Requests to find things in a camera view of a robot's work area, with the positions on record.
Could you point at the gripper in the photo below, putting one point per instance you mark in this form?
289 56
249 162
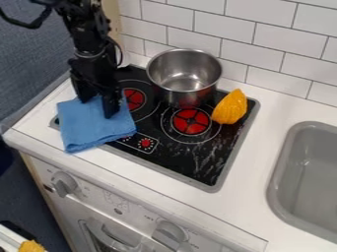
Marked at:
94 70

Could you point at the silver pot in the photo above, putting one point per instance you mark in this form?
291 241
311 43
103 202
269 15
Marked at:
184 77

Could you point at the toy sink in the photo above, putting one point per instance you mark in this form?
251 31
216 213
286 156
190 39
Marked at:
307 183

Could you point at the toy stove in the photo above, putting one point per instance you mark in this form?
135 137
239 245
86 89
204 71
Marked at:
184 147

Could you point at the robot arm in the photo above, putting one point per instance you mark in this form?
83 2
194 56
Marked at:
83 24

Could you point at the blue cloth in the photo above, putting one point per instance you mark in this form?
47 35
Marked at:
94 128

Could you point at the yellow ridged toy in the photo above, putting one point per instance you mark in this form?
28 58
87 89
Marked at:
229 107

